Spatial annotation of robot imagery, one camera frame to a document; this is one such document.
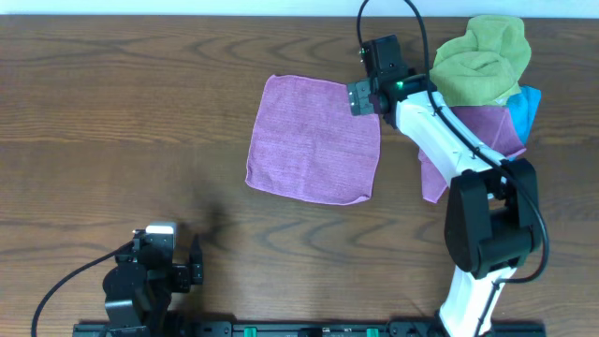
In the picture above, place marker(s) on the purple crumpled cloth in pile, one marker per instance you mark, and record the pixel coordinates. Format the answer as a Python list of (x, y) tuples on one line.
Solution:
[(493, 125)]

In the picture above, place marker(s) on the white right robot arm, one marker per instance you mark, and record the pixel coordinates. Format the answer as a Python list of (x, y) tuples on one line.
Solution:
[(492, 211)]

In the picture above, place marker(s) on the blue microfiber cloth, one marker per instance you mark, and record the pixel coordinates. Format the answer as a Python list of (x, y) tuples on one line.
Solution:
[(518, 122)]

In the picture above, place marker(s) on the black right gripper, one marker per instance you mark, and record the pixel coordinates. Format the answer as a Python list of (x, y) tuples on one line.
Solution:
[(360, 96)]

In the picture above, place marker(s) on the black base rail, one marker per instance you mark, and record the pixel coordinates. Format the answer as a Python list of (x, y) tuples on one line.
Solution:
[(228, 329)]

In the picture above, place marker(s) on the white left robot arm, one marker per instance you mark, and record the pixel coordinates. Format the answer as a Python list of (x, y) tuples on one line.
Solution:
[(139, 289)]

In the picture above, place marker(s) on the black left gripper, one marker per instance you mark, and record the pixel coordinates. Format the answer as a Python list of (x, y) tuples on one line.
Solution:
[(185, 273)]

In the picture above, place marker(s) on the purple microfiber cloth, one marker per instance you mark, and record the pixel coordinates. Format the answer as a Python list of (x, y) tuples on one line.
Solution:
[(307, 145)]

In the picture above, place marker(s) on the green microfiber cloth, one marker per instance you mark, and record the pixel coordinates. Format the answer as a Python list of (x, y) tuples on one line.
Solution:
[(482, 67)]

